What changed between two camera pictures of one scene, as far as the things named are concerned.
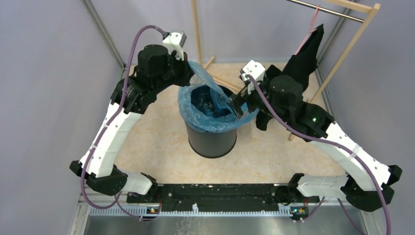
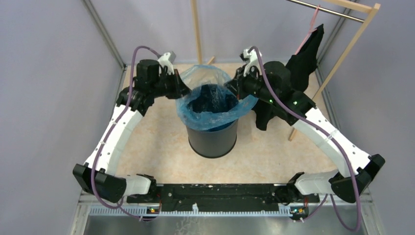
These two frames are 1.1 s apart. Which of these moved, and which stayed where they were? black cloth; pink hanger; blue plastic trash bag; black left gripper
Moved: blue plastic trash bag; black left gripper
Stayed: pink hanger; black cloth
